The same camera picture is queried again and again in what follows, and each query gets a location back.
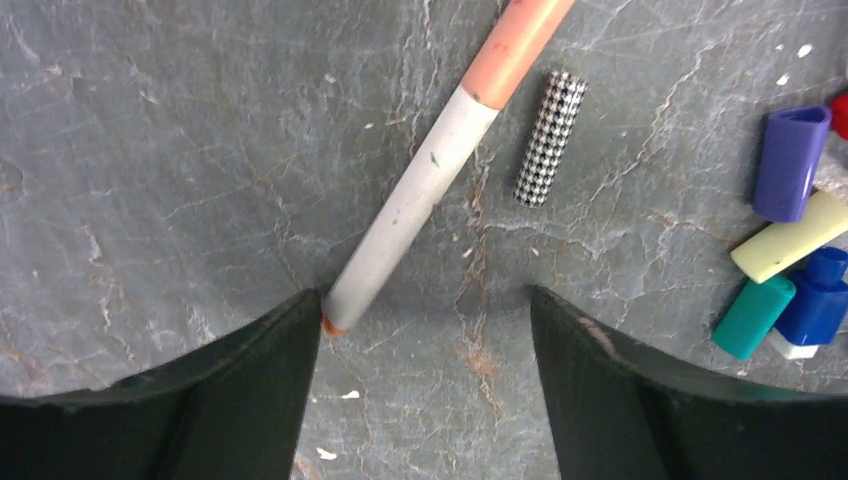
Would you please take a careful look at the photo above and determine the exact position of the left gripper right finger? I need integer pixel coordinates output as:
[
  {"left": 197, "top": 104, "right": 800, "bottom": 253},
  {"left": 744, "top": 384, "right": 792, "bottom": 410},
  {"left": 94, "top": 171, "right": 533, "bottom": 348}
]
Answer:
[{"left": 530, "top": 286, "right": 847, "bottom": 479}]

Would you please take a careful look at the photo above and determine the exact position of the teal marker cap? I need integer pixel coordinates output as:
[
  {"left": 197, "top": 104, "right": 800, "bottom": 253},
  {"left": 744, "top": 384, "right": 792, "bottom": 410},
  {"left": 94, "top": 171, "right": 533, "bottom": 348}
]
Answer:
[{"left": 711, "top": 275, "right": 796, "bottom": 360}]

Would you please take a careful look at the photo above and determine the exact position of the yellow marker cap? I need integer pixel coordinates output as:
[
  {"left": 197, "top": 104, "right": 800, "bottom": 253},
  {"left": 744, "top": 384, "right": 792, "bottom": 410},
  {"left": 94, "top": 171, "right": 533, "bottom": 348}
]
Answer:
[{"left": 730, "top": 191, "right": 847, "bottom": 284}]

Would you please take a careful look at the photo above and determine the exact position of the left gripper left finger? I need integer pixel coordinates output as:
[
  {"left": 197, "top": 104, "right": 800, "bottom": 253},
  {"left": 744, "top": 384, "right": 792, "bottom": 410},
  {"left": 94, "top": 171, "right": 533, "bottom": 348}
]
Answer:
[{"left": 1, "top": 289, "right": 321, "bottom": 479}]

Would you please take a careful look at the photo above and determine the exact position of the red marker cap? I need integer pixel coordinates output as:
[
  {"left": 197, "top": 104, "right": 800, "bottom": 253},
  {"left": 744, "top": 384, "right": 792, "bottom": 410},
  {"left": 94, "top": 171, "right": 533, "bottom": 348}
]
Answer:
[{"left": 829, "top": 93, "right": 848, "bottom": 141}]

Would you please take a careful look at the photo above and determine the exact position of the blue marker cap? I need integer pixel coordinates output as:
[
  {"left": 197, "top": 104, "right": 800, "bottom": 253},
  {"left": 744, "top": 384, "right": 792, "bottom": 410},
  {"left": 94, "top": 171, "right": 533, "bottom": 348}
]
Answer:
[{"left": 767, "top": 247, "right": 847, "bottom": 360}]

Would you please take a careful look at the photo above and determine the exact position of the orange capped white marker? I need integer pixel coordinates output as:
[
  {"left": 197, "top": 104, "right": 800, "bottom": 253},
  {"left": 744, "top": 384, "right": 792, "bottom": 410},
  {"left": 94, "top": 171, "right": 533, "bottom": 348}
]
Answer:
[{"left": 322, "top": 0, "right": 573, "bottom": 336}]

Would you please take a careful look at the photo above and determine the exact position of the purple marker cap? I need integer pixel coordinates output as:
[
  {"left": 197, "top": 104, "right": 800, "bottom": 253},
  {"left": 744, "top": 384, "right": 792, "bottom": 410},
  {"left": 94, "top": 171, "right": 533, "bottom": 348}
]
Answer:
[{"left": 753, "top": 105, "right": 832, "bottom": 223}]

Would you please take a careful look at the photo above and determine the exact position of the checkered pen cap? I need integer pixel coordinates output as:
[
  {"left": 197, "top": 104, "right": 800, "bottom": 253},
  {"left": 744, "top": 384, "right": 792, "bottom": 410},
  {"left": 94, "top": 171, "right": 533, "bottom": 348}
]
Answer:
[{"left": 513, "top": 71, "right": 588, "bottom": 208}]

